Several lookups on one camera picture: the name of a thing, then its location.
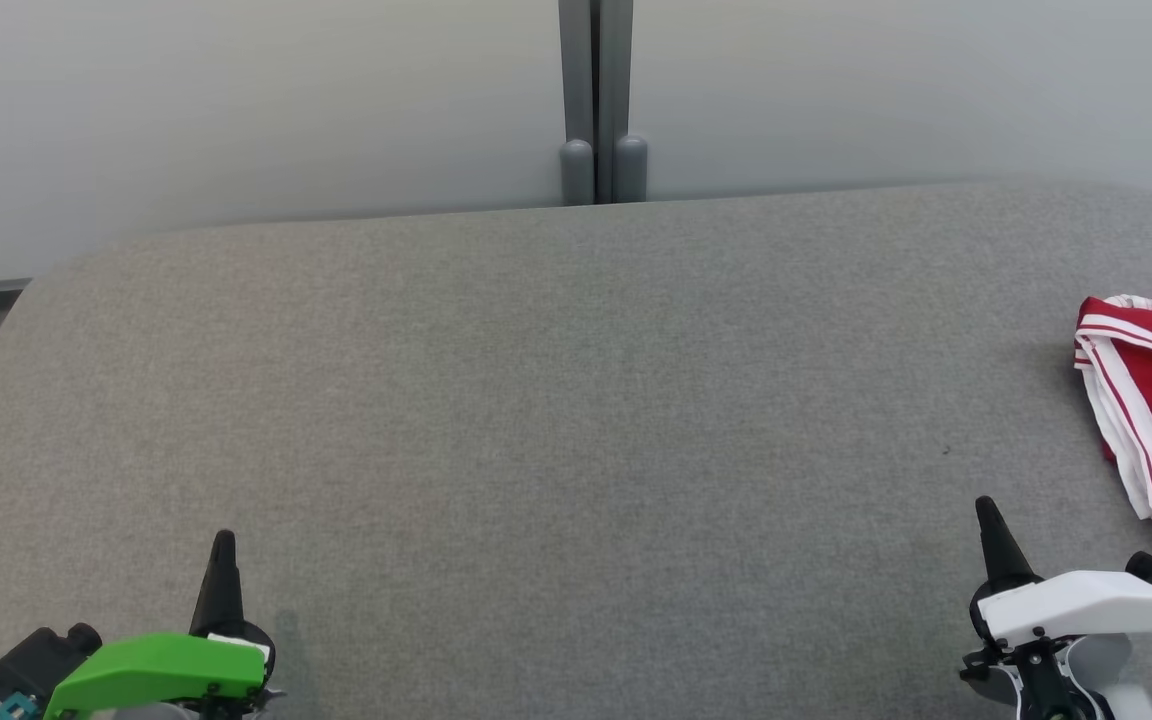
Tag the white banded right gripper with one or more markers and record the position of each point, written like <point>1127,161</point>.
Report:
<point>1076,605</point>

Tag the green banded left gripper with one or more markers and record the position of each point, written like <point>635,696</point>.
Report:
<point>156,665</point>

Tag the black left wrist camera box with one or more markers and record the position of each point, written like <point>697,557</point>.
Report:
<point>36,660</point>

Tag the grey metal partition post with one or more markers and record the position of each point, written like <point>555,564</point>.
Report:
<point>576,100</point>
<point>618,100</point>

